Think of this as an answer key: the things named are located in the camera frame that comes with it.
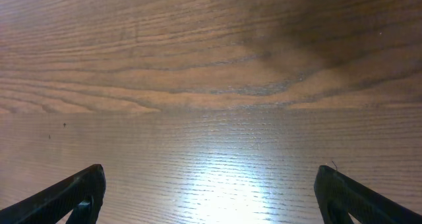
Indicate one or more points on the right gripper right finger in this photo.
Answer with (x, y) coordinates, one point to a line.
(341, 199)

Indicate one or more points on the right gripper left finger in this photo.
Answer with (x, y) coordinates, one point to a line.
(80, 195)

